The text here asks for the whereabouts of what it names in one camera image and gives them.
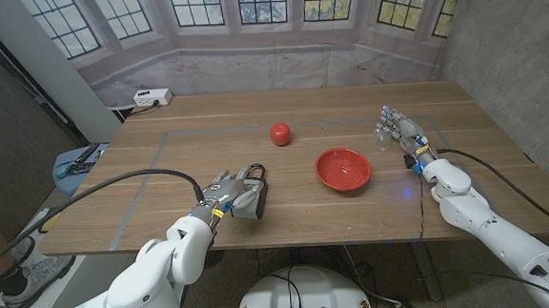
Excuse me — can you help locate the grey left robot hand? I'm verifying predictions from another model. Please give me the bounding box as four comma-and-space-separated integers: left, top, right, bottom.
187, 163, 269, 226

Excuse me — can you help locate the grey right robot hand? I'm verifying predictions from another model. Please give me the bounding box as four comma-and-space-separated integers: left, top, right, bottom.
374, 101, 439, 172

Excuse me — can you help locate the grey combination lock box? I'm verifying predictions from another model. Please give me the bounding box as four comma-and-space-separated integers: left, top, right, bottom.
230, 162, 271, 222

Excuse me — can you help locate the red ball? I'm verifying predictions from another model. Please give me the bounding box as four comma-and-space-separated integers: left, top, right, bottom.
269, 120, 294, 149

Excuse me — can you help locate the red bowl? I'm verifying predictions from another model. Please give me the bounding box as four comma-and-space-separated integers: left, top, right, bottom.
314, 145, 373, 195

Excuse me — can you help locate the small clear plastic cup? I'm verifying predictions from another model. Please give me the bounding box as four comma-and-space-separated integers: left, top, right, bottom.
373, 124, 393, 152

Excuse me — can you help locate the white power strip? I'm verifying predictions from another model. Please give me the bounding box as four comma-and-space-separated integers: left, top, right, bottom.
132, 87, 174, 109

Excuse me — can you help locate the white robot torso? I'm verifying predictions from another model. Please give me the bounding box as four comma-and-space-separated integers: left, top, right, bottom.
233, 261, 375, 308

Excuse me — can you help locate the printed window backdrop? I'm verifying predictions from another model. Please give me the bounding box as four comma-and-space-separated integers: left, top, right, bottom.
19, 0, 475, 113

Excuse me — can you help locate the black remote control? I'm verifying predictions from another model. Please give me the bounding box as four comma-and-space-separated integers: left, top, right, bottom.
73, 143, 103, 165

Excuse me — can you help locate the grey table leg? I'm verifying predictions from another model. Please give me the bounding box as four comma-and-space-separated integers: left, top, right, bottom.
411, 238, 445, 304

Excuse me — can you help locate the blue round stool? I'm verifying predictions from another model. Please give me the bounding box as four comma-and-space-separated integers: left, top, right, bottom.
51, 142, 112, 199

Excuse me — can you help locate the yellow and black floor object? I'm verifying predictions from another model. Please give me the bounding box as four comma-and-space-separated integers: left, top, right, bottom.
36, 209, 66, 236

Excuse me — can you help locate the grey sneaker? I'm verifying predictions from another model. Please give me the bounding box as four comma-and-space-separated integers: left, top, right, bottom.
7, 235, 38, 267
0, 254, 79, 308

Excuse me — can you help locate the white slanted pillar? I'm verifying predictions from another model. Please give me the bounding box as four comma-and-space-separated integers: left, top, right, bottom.
0, 0, 125, 149

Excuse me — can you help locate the thin black hanging cable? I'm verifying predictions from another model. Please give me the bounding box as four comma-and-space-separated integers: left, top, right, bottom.
417, 173, 428, 240

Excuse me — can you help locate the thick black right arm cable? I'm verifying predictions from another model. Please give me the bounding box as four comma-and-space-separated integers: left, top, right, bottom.
436, 141, 549, 248

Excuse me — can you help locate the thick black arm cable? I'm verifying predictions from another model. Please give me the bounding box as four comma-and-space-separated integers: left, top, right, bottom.
436, 141, 549, 248
0, 165, 210, 275

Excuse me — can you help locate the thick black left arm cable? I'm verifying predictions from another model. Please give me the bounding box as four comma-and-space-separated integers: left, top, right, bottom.
0, 165, 210, 275

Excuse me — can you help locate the black power strip cord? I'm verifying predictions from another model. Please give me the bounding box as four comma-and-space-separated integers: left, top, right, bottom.
121, 101, 161, 119

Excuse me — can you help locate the teal handled tool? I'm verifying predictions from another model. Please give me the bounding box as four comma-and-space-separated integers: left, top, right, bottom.
53, 160, 96, 181

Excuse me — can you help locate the white floor cable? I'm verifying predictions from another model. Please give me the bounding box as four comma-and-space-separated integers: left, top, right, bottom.
341, 241, 404, 308

